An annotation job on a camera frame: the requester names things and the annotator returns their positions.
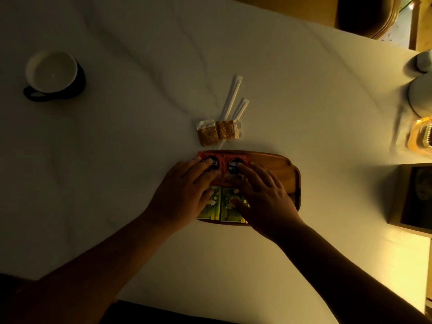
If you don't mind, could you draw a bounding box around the person's left hand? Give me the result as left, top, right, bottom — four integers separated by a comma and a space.
145, 157, 221, 234

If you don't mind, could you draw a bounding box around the person's right hand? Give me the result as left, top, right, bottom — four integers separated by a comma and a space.
229, 162, 306, 242

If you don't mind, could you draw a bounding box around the red coffee sachet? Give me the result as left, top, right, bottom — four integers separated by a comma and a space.
198, 151, 224, 187
222, 152, 251, 187

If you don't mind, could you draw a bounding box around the person's left forearm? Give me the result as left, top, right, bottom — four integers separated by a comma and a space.
0, 209, 185, 324

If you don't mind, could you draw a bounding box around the person's right forearm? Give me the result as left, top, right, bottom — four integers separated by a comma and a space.
275, 222, 432, 324

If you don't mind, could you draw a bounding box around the green tea bag packet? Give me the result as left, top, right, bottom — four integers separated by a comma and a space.
197, 185, 223, 221
220, 187, 251, 224

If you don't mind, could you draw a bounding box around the wooden serving tray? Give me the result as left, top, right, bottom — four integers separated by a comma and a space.
197, 150, 302, 227

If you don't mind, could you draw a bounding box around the brown sugar packet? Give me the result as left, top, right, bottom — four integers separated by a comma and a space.
196, 119, 218, 147
216, 119, 244, 141

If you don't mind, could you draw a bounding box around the short paper-wrapped stirrer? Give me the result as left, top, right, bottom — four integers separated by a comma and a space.
232, 98, 250, 122

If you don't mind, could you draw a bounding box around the long paper-wrapped stirrer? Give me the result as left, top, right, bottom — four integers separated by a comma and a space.
217, 75, 244, 151

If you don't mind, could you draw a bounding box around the wooden framed box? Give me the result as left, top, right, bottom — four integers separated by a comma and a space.
387, 162, 432, 239

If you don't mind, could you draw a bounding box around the amber glass jar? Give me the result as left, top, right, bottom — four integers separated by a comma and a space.
404, 116, 432, 158

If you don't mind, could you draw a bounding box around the black mug with white inside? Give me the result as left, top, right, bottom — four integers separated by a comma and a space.
23, 49, 87, 103

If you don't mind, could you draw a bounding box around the white kettle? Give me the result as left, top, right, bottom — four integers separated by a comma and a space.
406, 71, 432, 119

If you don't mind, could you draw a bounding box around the brown wooden chair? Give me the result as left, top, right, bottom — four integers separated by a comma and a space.
337, 0, 404, 39

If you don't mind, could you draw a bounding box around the wooden post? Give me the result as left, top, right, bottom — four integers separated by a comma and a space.
408, 0, 423, 51

